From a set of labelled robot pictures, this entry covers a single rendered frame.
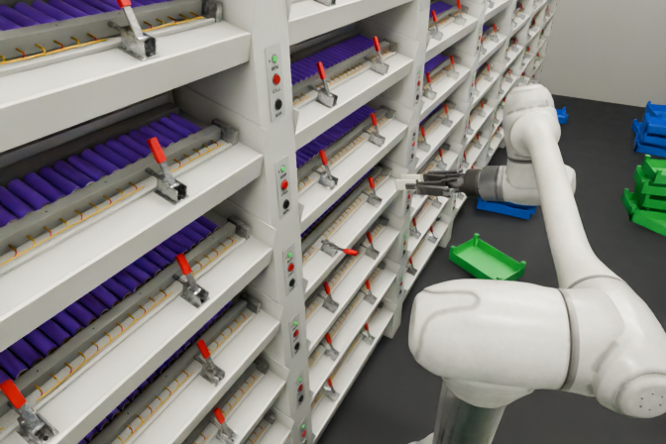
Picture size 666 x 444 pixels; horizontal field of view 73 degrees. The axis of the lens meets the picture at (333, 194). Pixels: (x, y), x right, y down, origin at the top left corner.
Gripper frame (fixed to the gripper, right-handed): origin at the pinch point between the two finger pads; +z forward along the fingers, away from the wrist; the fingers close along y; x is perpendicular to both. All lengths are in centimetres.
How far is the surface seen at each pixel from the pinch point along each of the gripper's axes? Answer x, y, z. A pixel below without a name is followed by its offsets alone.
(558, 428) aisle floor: -98, 10, -34
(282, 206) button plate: 18, -48, 3
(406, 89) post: 21.7, 17.9, 4.2
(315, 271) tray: -7.7, -34.9, 11.8
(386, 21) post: 41.7, 17.9, 7.1
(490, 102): -25, 158, 18
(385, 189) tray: -7.2, 8.7, 13.0
